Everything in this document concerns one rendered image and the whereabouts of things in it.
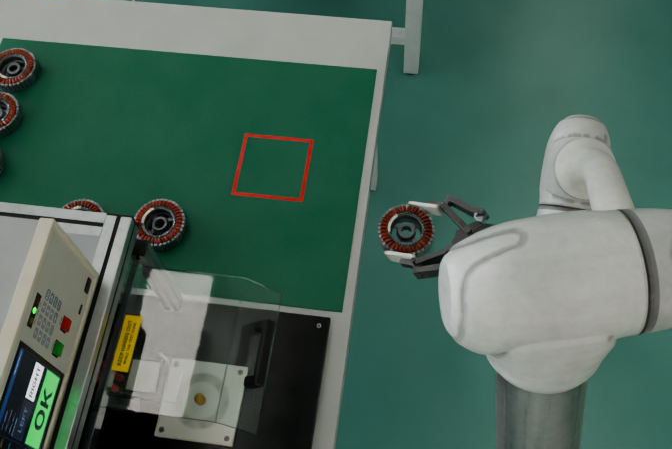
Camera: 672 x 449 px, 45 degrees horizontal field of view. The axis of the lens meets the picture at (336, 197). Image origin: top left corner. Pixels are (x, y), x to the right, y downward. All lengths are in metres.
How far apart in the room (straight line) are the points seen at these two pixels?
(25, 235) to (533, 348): 0.71
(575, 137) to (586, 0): 1.77
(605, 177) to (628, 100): 1.68
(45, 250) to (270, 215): 0.69
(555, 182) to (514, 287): 0.61
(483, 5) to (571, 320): 2.34
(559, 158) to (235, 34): 0.96
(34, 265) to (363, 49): 1.08
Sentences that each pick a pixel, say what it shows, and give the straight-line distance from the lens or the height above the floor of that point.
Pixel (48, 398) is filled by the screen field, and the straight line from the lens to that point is 1.29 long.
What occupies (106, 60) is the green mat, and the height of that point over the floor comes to 0.75.
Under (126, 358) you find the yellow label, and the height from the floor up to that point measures 1.07.
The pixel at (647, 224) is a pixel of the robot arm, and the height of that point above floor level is 1.58.
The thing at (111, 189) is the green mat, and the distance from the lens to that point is 1.88.
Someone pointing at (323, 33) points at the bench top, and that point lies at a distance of 2.03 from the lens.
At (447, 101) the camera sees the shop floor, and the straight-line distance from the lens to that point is 2.82.
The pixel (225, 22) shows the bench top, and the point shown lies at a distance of 2.08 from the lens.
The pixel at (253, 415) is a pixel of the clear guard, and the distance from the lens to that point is 1.35.
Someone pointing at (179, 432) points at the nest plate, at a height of 0.78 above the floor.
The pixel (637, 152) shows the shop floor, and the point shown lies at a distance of 2.82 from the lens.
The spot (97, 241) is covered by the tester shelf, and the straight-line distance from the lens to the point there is 1.40.
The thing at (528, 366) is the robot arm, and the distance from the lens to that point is 0.87.
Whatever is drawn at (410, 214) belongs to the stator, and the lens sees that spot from 1.62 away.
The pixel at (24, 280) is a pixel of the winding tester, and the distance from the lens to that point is 1.18.
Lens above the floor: 2.32
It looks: 62 degrees down
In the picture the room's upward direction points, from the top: 6 degrees counter-clockwise
